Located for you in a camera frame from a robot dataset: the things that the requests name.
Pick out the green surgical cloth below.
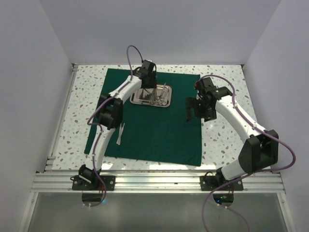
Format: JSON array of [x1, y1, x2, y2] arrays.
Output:
[[84, 68, 203, 167]]

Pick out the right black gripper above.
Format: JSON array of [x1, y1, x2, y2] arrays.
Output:
[[186, 97, 217, 122]]

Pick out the aluminium mounting rail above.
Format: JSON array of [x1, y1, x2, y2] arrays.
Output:
[[30, 170, 285, 193]]

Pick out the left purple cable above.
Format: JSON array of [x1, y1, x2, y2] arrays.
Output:
[[86, 45, 144, 208]]

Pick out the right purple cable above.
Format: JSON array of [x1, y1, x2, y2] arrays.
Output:
[[199, 74, 296, 232]]

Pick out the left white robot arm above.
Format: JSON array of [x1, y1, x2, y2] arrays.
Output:
[[71, 60, 156, 190]]

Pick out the purple cable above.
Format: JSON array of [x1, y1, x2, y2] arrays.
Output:
[[86, 45, 144, 208], [199, 74, 296, 232]]

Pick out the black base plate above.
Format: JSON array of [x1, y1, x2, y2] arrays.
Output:
[[199, 175, 244, 191], [70, 175, 116, 191]]

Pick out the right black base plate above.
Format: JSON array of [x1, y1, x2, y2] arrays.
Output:
[[199, 175, 244, 191]]

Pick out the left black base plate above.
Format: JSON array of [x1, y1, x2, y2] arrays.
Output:
[[70, 175, 116, 191]]

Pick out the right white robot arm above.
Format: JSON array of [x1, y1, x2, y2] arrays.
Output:
[[185, 75, 279, 190]]

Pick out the steel instrument tray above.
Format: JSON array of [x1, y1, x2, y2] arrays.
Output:
[[130, 83, 172, 108]]

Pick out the steel tweezers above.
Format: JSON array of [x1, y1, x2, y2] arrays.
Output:
[[116, 123, 125, 145], [116, 124, 123, 145]]

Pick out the steel forceps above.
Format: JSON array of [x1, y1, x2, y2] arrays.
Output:
[[149, 88, 157, 105]]

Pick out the steel surgical scissors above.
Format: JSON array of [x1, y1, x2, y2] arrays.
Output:
[[155, 83, 171, 108]]

